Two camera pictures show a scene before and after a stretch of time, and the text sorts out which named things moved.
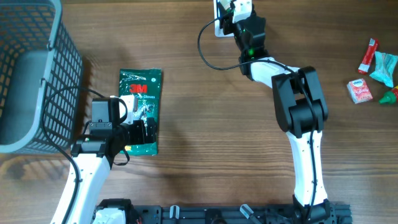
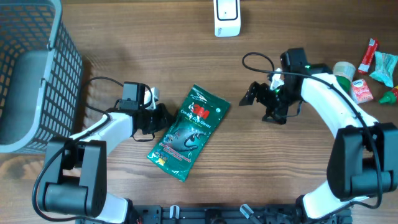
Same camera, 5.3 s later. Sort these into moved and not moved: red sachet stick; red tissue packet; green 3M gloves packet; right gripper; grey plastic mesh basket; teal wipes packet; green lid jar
Moved: right gripper; green lid jar; green 3M gloves packet
Not moved: grey plastic mesh basket; teal wipes packet; red tissue packet; red sachet stick
